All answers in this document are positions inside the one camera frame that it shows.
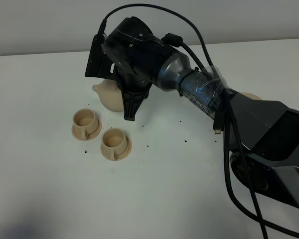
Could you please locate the black camera cable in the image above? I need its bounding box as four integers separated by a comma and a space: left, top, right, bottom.
97, 3, 299, 239

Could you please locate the beige teacup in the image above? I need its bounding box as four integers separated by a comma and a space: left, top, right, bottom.
101, 128, 126, 147
73, 109, 99, 139

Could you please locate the beige saucer front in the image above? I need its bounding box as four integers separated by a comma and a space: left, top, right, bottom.
100, 136, 132, 161

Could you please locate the beige saucer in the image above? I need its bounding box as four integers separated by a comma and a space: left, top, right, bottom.
71, 120, 102, 141
100, 136, 132, 161

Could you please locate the beige saucer rear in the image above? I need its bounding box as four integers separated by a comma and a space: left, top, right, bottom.
71, 120, 102, 141

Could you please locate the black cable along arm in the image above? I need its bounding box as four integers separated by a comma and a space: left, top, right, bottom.
161, 32, 270, 239

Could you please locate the beige teacup front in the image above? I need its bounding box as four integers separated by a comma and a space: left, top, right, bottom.
101, 128, 126, 147

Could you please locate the beige clay teapot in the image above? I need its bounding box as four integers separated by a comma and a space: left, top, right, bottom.
92, 79, 124, 112

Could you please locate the beige teacup rear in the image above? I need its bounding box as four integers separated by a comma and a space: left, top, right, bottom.
73, 109, 99, 139

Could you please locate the loose black usb plug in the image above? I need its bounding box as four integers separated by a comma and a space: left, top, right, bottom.
213, 110, 226, 134

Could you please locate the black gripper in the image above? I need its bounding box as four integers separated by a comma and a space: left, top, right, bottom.
102, 16, 172, 121

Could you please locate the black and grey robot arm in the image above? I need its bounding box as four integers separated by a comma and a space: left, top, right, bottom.
101, 17, 299, 208

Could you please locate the beige round teapot coaster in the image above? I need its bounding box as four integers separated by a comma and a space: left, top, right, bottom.
240, 92, 262, 101

